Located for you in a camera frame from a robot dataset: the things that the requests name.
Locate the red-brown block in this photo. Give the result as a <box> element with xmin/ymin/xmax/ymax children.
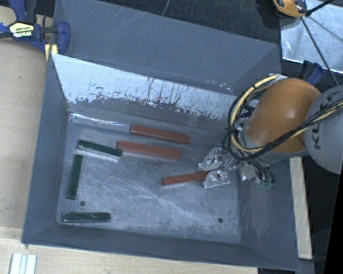
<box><xmin>160</xmin><ymin>163</ymin><xmax>210</xmax><ymax>194</ymax></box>
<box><xmin>129</xmin><ymin>123</ymin><xmax>192</xmax><ymax>146</ymax></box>
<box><xmin>115</xmin><ymin>138</ymin><xmax>183</xmax><ymax>163</ymax></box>

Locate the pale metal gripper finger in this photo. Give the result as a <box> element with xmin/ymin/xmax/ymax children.
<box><xmin>197</xmin><ymin>144</ymin><xmax>241</xmax><ymax>177</ymax></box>
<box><xmin>202</xmin><ymin>167</ymin><xmax>233</xmax><ymax>194</ymax></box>

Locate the grey metal bin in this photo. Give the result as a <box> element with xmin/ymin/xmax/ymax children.
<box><xmin>12</xmin><ymin>0</ymin><xmax>341</xmax><ymax>274</ymax></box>

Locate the dark green flat block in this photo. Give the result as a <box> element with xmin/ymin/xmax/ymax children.
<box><xmin>65</xmin><ymin>153</ymin><xmax>85</xmax><ymax>201</ymax></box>
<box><xmin>60</xmin><ymin>204</ymin><xmax>113</xmax><ymax>232</ymax></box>
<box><xmin>76</xmin><ymin>138</ymin><xmax>124</xmax><ymax>159</ymax></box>

